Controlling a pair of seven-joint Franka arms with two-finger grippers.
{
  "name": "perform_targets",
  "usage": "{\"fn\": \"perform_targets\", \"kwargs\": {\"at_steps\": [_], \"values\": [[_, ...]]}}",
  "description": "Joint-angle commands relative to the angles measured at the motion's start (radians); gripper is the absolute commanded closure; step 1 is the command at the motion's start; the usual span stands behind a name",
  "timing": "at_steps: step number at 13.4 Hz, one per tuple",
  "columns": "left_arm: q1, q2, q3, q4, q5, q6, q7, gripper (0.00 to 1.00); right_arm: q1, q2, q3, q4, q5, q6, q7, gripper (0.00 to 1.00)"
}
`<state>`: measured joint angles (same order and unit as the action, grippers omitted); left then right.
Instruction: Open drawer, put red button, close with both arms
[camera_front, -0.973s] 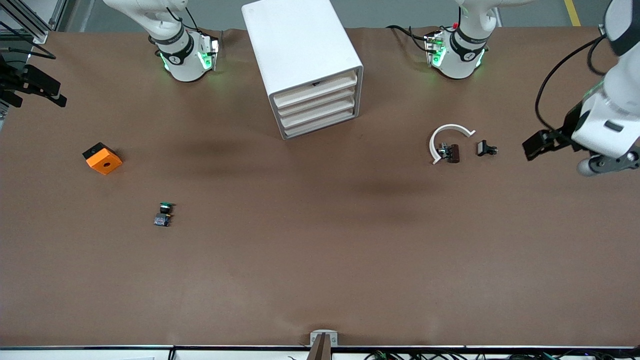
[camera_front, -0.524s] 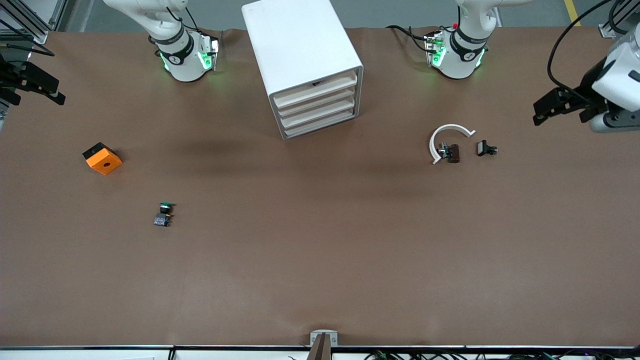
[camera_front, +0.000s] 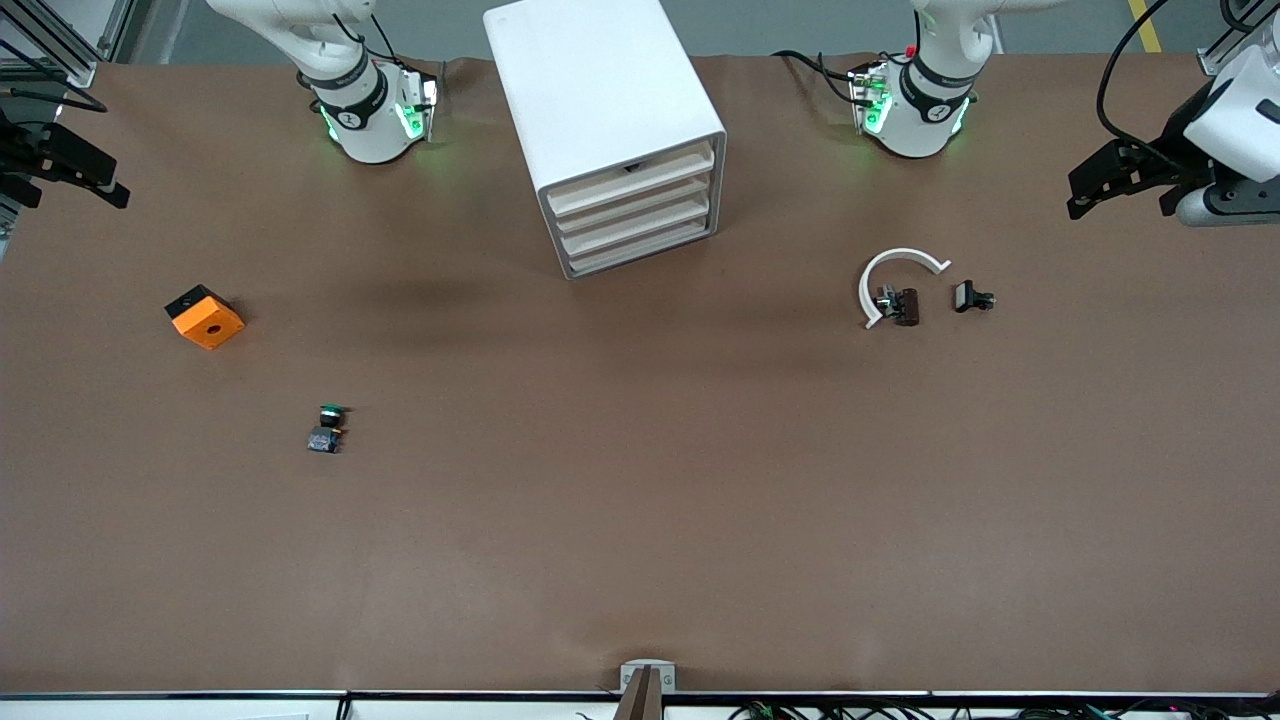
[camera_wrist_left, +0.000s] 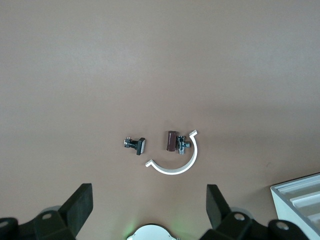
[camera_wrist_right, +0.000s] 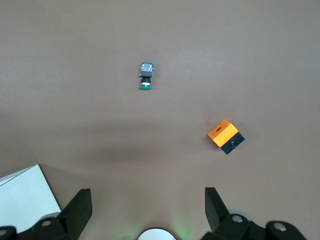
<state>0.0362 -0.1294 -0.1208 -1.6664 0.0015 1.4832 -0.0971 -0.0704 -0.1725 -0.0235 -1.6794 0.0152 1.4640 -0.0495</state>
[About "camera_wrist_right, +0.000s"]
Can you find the brown table mat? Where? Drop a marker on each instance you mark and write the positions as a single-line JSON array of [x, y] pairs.
[[160, 37]]

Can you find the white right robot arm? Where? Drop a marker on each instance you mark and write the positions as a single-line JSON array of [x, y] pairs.
[[156, 235]]

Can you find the white drawer cabinet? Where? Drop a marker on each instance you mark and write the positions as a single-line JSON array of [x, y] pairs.
[[25, 195]]

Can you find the orange and black box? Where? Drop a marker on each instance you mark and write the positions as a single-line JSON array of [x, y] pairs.
[[221, 135]]

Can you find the green push button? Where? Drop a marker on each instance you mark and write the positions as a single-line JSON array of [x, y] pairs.
[[146, 71]]

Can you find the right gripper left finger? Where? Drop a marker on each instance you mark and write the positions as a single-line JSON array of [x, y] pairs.
[[75, 212]]

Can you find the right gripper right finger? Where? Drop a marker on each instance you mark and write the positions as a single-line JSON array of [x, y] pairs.
[[217, 215]]

